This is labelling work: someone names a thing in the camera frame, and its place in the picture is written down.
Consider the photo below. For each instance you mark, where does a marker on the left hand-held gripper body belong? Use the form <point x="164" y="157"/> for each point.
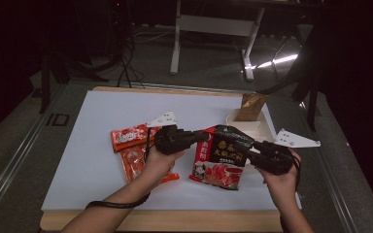
<point x="170" y="139"/>

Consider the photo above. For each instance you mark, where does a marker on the person's left hand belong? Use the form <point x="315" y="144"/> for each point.
<point x="157" y="165"/>

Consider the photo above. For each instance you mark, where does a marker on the person's right hand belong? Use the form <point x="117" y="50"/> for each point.
<point x="283" y="183"/>

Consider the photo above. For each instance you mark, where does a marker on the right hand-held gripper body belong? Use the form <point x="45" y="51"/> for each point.
<point x="275" y="158"/>

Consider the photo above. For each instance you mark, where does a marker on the red and black soup packet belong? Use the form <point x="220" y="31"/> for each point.
<point x="220" y="161"/>

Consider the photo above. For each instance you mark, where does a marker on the black metal stand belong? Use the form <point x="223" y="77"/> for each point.
<point x="45" y="81"/>

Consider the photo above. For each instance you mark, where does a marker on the clear packet of orange blocks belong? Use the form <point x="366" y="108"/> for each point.
<point x="131" y="161"/>

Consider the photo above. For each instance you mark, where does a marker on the small red sauce packet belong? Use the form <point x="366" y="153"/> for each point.
<point x="126" y="137"/>

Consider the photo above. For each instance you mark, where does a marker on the white metal-framed desk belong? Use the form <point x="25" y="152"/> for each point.
<point x="213" y="25"/>

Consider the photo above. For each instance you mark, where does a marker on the brown paper bag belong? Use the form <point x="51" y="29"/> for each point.
<point x="251" y="105"/>

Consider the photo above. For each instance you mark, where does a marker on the cream plastic rack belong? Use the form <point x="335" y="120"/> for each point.
<point x="249" y="126"/>

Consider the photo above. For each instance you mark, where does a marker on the dark chair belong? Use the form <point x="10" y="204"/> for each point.
<point x="311" y="81"/>

